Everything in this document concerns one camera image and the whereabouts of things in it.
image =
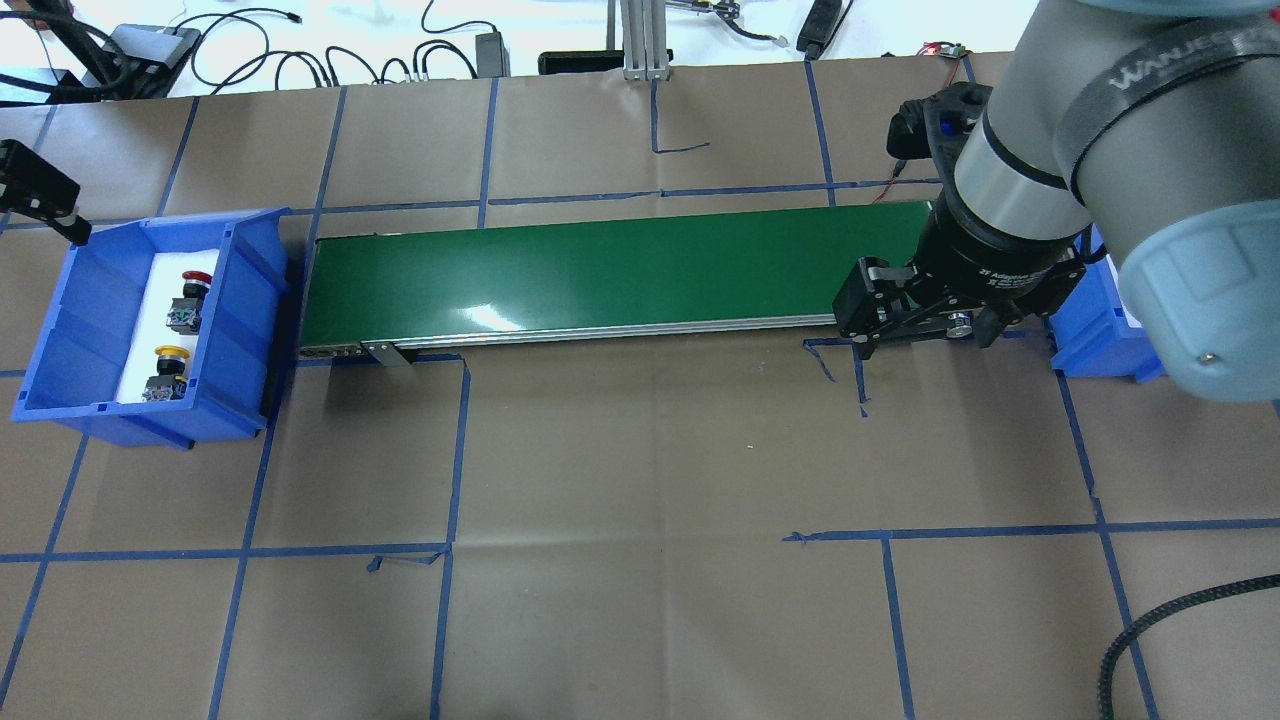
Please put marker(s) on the green conveyor belt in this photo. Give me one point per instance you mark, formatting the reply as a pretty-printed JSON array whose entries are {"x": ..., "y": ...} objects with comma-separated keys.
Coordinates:
[{"x": 594, "y": 280}]

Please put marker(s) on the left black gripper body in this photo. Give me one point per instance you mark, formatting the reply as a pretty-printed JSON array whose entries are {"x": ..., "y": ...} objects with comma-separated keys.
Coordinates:
[{"x": 38, "y": 189}]

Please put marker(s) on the blue source bin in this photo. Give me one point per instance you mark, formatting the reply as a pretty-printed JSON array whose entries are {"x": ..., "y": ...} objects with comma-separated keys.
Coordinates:
[{"x": 71, "y": 377}]

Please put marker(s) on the white foam pad source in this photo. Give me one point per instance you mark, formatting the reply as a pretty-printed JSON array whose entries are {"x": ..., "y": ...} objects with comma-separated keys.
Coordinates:
[{"x": 163, "y": 283}]

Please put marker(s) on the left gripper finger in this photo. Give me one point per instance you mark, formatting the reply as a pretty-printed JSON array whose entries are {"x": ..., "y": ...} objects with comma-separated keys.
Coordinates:
[{"x": 75, "y": 229}]

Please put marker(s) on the black power adapter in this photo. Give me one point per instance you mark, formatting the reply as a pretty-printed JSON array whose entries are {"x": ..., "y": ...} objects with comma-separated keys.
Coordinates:
[{"x": 491, "y": 56}]

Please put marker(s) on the red mushroom push button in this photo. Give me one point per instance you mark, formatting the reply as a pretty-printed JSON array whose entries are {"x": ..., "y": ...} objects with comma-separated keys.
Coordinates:
[{"x": 185, "y": 313}]

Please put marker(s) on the blue destination bin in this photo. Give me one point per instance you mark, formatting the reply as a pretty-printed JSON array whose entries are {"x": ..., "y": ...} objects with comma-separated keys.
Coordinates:
[{"x": 1094, "y": 332}]

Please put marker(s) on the yellow mushroom push button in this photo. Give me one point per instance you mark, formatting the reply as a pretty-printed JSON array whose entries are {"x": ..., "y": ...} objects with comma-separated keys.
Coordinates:
[{"x": 170, "y": 381}]

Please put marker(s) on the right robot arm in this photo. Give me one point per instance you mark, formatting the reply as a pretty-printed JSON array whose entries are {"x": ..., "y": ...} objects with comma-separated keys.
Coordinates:
[{"x": 1151, "y": 122}]

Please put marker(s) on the aluminium profile post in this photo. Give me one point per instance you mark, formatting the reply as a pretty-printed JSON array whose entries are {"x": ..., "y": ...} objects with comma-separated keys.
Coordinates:
[{"x": 644, "y": 40}]

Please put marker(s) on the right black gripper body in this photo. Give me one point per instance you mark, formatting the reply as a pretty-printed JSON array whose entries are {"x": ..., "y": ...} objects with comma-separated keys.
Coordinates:
[{"x": 985, "y": 259}]

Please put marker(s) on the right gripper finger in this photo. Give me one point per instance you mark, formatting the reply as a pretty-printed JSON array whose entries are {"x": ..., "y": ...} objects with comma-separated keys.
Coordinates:
[
  {"x": 870, "y": 305},
  {"x": 989, "y": 326}
]

